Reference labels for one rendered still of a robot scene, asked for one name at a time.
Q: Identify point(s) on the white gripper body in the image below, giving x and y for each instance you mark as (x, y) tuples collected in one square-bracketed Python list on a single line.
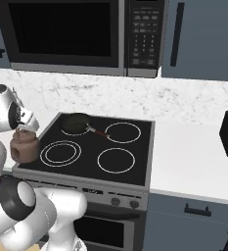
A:
[(29, 119)]

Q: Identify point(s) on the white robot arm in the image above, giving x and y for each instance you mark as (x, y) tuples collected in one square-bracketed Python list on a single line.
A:
[(27, 215)]

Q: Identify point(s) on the brown kettle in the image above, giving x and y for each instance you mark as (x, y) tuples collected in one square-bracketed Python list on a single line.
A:
[(24, 148)]

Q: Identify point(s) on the black hob stove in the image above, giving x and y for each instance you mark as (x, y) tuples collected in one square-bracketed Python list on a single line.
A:
[(96, 153)]

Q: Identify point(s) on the grey stove knob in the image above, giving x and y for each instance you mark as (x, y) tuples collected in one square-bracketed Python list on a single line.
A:
[(134, 204), (115, 201)]

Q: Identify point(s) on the black silver microwave oven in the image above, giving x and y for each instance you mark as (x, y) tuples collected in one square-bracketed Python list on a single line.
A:
[(69, 32)]

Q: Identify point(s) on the oven door with window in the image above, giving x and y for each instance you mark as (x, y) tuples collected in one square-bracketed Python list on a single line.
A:
[(112, 230)]

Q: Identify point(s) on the blue-grey drawer front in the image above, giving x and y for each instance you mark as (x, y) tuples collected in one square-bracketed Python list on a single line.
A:
[(171, 204)]

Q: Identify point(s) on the blue-grey base cupboard door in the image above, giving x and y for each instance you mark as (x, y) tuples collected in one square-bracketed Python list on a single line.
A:
[(184, 235)]

